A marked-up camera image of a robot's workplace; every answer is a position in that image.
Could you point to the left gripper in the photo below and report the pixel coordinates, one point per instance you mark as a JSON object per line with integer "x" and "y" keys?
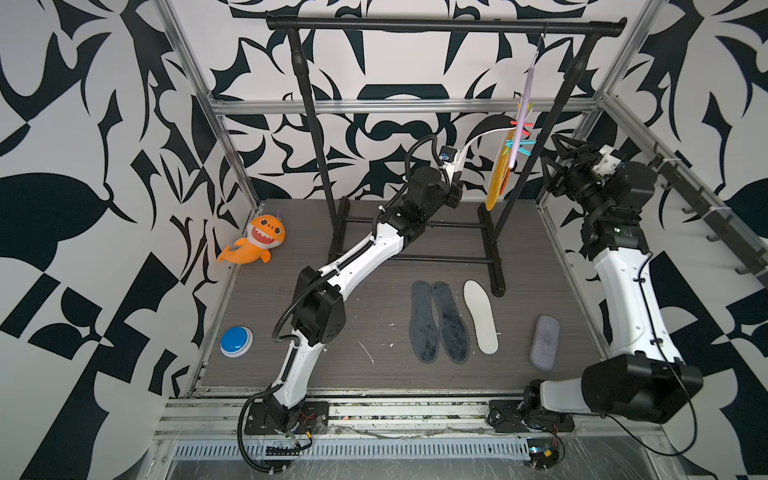
{"x": 452, "y": 194}

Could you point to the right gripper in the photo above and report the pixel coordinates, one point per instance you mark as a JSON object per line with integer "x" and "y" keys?
{"x": 570, "y": 176}

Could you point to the white yellow-edged insole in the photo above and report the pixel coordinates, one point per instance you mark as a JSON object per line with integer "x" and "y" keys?
{"x": 480, "y": 131}

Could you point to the lilac round clip hanger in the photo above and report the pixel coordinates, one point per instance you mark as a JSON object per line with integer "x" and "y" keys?
{"x": 523, "y": 110}

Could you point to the dark grey felt insole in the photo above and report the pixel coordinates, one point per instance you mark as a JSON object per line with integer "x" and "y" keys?
{"x": 423, "y": 332}
{"x": 453, "y": 332}

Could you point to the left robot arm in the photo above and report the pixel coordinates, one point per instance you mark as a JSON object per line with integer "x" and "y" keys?
{"x": 316, "y": 314}

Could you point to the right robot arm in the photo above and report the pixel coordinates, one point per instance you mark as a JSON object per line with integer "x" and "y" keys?
{"x": 644, "y": 377}

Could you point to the orange-edged insole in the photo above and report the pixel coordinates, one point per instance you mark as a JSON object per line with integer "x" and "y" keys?
{"x": 480, "y": 309}

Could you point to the black garment rack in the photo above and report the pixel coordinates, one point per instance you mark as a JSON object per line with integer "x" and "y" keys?
{"x": 591, "y": 31}

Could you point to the grey fabric case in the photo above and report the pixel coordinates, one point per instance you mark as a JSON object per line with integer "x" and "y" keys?
{"x": 545, "y": 342}

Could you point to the orange shark plush toy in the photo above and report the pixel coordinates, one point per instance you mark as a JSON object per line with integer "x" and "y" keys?
{"x": 263, "y": 234}

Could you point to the blue round button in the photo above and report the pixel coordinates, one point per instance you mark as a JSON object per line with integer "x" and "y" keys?
{"x": 236, "y": 341}

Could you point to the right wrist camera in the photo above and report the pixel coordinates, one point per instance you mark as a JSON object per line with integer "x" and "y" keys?
{"x": 607, "y": 163}

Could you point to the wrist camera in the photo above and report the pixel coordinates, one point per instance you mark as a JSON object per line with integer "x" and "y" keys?
{"x": 607, "y": 163}
{"x": 453, "y": 161}

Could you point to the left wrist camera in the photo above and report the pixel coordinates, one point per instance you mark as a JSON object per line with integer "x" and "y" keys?
{"x": 453, "y": 161}

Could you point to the wall hook rail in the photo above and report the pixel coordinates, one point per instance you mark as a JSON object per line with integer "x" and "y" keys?
{"x": 725, "y": 225}

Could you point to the white cable duct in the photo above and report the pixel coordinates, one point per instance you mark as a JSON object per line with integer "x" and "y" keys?
{"x": 515, "y": 449}

